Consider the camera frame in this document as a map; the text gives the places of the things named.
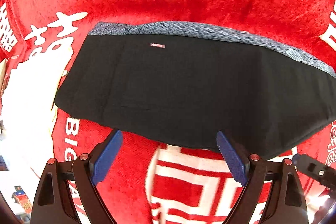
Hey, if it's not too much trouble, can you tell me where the black pants with patterned waistband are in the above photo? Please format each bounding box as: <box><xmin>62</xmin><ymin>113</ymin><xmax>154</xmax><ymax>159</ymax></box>
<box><xmin>55</xmin><ymin>21</ymin><xmax>335</xmax><ymax>159</ymax></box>

